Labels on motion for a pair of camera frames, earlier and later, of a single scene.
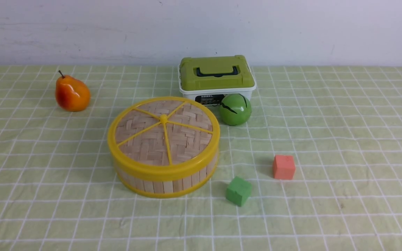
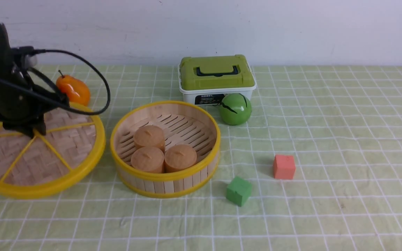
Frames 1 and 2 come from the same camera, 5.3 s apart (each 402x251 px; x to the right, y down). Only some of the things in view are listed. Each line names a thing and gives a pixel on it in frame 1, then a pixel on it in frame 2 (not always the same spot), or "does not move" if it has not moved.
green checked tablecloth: x=356 y=134 does not move
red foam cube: x=283 y=167 does not move
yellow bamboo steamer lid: x=164 y=139 → x=18 y=165
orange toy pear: x=71 y=94 does not move
